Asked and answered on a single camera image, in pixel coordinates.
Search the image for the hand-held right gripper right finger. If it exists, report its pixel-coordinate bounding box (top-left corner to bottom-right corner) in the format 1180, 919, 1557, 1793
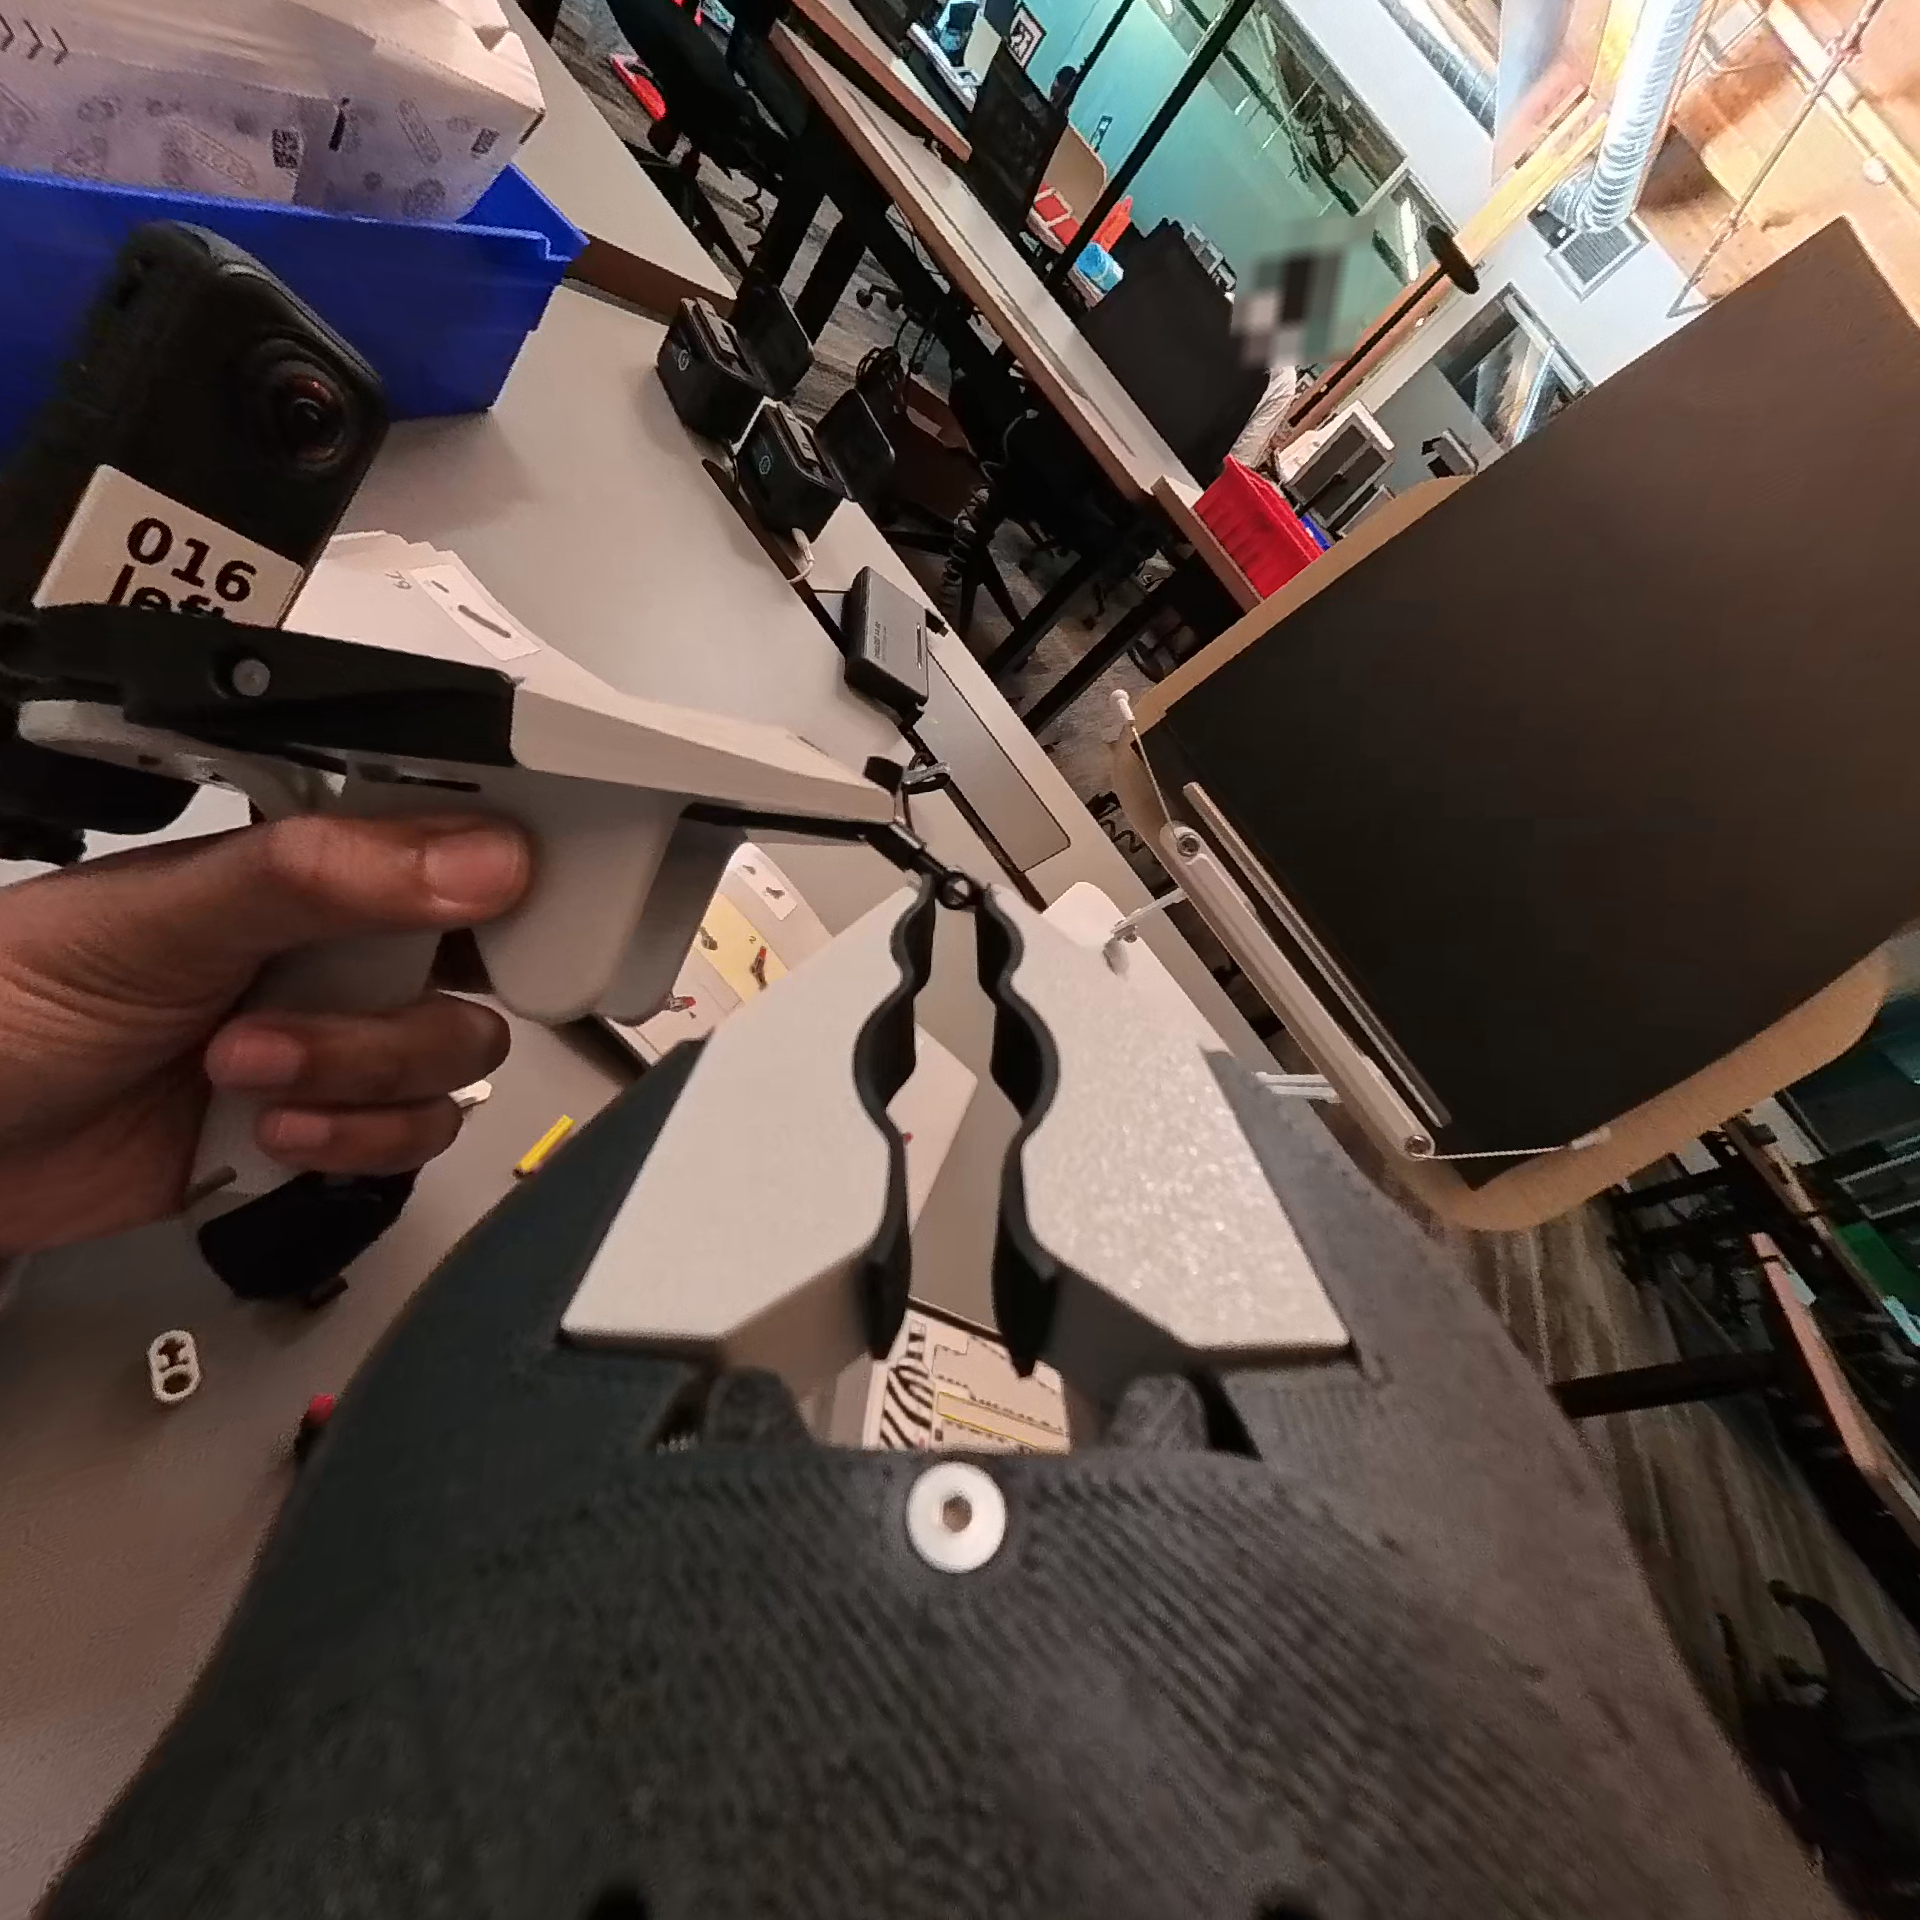
973, 880, 1355, 1444

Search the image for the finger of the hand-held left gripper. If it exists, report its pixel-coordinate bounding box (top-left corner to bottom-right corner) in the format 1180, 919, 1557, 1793
511, 677, 909, 830

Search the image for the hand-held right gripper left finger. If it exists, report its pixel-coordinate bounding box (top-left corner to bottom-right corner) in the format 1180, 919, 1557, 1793
559, 895, 944, 1447

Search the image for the lego instruction booklet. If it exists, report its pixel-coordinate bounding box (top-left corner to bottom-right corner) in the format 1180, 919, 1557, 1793
280, 529, 984, 1150

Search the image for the person's left hand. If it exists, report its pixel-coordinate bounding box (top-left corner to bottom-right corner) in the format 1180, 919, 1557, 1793
0, 818, 534, 1254

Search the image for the blue plastic bin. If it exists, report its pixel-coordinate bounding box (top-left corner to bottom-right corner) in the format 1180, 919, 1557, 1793
0, 165, 590, 459

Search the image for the black power bank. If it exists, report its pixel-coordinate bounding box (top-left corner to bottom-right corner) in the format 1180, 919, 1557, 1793
840, 566, 950, 706

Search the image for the pile of white paper bags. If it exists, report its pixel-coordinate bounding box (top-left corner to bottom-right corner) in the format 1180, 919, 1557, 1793
0, 0, 550, 210

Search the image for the zebra striped sticker sheet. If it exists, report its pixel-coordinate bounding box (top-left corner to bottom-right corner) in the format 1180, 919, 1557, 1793
870, 1308, 1076, 1457

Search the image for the white stand base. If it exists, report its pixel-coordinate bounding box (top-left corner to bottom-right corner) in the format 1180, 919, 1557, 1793
1033, 877, 1278, 1052

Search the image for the background office desk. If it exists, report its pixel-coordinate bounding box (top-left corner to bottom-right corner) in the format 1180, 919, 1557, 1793
763, 0, 1209, 519

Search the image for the red plastic crate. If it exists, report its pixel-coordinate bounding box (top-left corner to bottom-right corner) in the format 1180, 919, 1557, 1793
1191, 455, 1332, 570

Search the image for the black cable loop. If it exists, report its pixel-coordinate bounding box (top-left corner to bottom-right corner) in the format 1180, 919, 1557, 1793
868, 754, 962, 886

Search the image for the black board wooden frame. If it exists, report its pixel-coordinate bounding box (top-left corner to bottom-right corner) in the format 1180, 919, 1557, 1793
1108, 217, 1920, 1234

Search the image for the silver air duct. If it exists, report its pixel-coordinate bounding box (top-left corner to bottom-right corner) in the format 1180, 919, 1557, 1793
1576, 0, 1704, 229

